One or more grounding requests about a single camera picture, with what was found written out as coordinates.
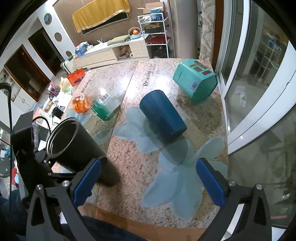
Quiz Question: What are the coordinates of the teal box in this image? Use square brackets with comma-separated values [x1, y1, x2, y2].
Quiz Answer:
[173, 59, 218, 104]

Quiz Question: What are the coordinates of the orange snack jar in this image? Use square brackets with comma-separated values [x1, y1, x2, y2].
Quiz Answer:
[72, 94, 91, 113]

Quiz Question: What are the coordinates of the yellow cloth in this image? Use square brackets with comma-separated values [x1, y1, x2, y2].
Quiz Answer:
[72, 0, 130, 33]

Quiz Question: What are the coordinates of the cream TV cabinet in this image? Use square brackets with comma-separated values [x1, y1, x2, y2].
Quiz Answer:
[73, 37, 149, 69]

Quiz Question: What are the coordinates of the grey cylindrical air conditioner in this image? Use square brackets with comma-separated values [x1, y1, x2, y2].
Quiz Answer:
[169, 0, 198, 59]

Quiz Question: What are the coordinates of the green lid clear jar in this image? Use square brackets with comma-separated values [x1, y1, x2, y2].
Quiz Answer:
[91, 93, 120, 121]

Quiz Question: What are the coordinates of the fruit bowl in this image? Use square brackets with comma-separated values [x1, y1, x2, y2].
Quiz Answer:
[128, 27, 142, 39]

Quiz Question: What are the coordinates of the blue cup yellow inside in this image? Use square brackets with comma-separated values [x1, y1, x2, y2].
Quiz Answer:
[139, 90, 187, 141]

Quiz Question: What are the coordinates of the orange shopping bag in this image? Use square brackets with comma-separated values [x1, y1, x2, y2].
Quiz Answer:
[67, 68, 85, 87]

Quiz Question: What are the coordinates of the green cushion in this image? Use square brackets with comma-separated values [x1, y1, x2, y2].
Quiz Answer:
[107, 35, 130, 46]

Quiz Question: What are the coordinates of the patterned curtain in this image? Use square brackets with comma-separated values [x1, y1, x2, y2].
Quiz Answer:
[199, 0, 216, 63]

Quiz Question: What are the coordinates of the white metal shelf rack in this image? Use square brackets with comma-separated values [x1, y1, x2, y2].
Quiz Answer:
[137, 13, 175, 59]

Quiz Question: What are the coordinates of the black carbon-pattern tumbler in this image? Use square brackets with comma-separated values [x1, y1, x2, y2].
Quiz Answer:
[46, 118, 120, 187]

